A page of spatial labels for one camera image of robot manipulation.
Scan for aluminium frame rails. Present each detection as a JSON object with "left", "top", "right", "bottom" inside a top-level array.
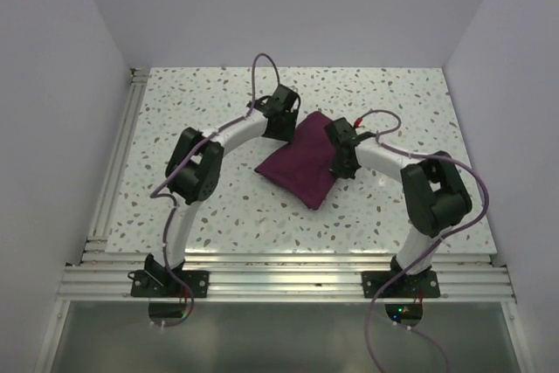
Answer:
[{"left": 36, "top": 67, "right": 535, "bottom": 372}]

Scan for purple cloth mat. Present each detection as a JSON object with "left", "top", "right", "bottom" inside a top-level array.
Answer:
[{"left": 255, "top": 112, "right": 337, "bottom": 211}]

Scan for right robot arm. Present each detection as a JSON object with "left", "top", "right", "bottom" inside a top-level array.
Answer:
[{"left": 325, "top": 118, "right": 473, "bottom": 298}]

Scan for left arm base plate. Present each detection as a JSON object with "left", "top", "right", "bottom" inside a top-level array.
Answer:
[{"left": 128, "top": 270, "right": 210, "bottom": 299}]

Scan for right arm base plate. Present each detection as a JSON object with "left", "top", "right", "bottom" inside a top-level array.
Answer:
[{"left": 361, "top": 270, "right": 441, "bottom": 299}]

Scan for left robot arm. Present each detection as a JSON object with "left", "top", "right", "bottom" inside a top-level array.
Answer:
[{"left": 128, "top": 84, "right": 300, "bottom": 298}]

